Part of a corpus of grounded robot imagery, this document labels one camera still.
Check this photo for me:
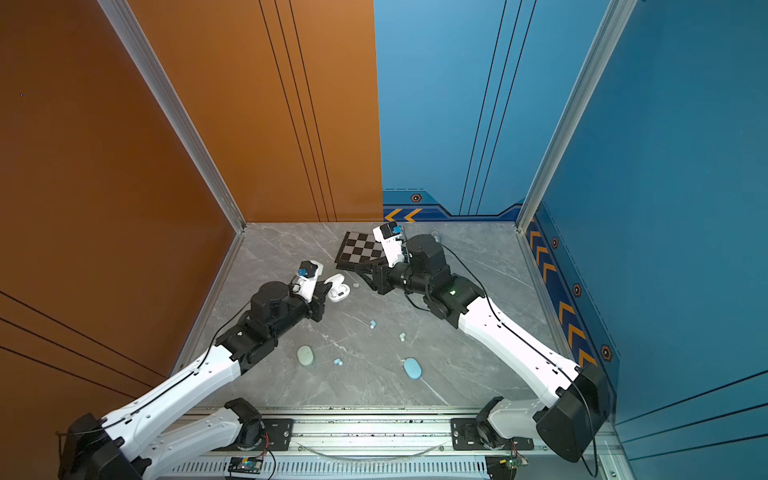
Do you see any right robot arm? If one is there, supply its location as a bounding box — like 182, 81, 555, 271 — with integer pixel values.
336, 226, 612, 463

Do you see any green circuit board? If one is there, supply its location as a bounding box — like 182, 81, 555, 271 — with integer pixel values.
499, 454, 529, 472
227, 457, 264, 476

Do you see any left green circuit board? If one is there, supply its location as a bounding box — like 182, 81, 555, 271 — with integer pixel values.
227, 457, 264, 476

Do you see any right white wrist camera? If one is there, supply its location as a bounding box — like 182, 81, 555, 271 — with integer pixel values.
373, 221, 407, 268

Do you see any white earbud charging case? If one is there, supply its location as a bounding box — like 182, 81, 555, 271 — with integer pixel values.
324, 273, 351, 303

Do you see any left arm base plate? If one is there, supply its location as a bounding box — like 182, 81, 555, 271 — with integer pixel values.
217, 418, 294, 452

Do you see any black and silver chessboard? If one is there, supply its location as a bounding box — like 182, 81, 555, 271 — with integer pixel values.
335, 231, 386, 271

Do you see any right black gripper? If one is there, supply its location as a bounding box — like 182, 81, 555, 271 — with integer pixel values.
355, 254, 433, 298

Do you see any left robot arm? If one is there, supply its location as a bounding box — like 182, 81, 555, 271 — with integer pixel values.
58, 277, 349, 479

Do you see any green earbud charging case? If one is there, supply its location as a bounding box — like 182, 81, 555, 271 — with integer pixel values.
297, 345, 315, 367

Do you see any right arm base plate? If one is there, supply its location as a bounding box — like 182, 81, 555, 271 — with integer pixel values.
449, 418, 535, 451

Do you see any right green circuit board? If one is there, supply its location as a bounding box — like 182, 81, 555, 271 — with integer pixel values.
499, 454, 529, 472

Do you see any blue earbud charging case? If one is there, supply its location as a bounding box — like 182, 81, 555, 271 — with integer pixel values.
403, 358, 423, 380

